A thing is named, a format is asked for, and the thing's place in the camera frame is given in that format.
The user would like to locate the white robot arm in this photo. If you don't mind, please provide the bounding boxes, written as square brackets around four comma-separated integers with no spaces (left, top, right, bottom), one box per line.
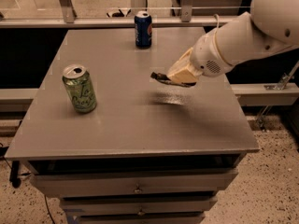
[166,0,299,84]

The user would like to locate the bottom grey drawer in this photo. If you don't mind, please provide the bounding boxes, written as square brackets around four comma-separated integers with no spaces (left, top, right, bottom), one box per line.
[69,213,205,224]

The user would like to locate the grey drawer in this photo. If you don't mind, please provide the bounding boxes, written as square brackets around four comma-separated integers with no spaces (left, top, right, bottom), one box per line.
[60,196,217,216]
[31,169,238,198]
[69,213,205,224]

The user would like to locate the grey drawer cabinet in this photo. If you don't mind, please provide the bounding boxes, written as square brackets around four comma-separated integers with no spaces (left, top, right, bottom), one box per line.
[4,26,261,224]

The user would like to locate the green la croix can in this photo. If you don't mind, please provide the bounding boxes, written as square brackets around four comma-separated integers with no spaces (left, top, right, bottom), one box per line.
[62,64,97,113]

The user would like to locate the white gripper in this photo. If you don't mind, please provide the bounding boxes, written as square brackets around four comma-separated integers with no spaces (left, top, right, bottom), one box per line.
[166,29,233,84]

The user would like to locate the white cable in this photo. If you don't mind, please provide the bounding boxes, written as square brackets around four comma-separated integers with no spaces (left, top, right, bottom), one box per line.
[212,13,221,33]

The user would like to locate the dark rxbar chocolate wrapper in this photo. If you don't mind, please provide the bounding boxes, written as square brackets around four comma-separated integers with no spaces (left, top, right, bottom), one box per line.
[150,72,196,88]

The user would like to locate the black floor cable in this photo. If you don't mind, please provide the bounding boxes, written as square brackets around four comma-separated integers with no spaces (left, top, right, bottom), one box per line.
[0,142,57,224]

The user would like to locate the metal bracket stand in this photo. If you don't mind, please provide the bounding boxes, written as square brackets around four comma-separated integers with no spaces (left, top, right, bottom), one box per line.
[256,61,299,132]

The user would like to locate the middle grey drawer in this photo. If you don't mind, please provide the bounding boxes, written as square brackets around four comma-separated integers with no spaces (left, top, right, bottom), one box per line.
[60,196,217,216]

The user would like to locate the top grey drawer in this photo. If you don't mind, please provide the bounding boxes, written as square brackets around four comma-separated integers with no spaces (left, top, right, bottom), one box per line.
[31,169,238,198]

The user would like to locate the blue pepsi can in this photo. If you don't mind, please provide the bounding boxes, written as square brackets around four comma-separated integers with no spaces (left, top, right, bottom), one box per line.
[135,11,152,49]

